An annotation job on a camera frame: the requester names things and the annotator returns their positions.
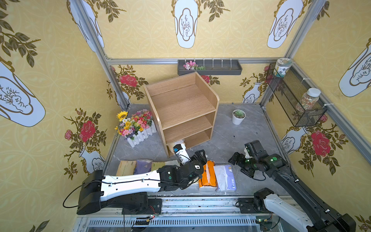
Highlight wooden shelf unit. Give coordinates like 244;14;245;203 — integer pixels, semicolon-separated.
144;72;219;157

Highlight orange cream tissue pack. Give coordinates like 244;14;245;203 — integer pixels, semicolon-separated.
116;160;137;176

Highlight white floral tissue pack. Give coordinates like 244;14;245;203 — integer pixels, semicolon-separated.
165;160;180;167

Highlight metal base rail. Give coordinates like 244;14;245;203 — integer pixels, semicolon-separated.
72;195;328;232

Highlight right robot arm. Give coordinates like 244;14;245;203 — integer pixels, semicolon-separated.
229;140;356;232

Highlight artificial flowers white fence planter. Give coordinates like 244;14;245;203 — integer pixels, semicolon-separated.
115;109;157;148

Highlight purple tissue pack bottom shelf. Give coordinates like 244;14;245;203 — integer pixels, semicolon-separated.
214;164;237;192

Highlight purple Vinda tissue pack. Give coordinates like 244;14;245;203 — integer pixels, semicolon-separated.
134;159;153;175

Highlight black wire wall basket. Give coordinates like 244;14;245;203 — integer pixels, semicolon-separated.
266;63;327;127

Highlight yellow green floral tissue pack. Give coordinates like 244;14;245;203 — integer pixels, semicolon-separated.
151;161;166;171

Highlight glass jar white lid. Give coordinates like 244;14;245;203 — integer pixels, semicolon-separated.
296;88;321;113

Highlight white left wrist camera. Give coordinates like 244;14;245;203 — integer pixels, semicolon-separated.
173;143;191;165

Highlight grey wall tray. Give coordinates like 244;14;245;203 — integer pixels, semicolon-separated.
177;59;243;75

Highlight pink flowers in tray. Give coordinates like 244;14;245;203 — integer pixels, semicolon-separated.
183;61;205;70

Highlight orange tissue pack bottom shelf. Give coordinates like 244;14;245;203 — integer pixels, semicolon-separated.
167;140;185;155

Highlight printed jar on basket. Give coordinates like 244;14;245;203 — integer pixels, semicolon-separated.
272;58;293;77

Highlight orange white tissue box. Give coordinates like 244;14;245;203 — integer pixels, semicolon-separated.
199;160;217;191

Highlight small potted cactus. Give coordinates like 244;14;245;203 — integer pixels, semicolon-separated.
232;109;246;125

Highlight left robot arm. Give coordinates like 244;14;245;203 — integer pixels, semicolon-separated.
75;150;207;215

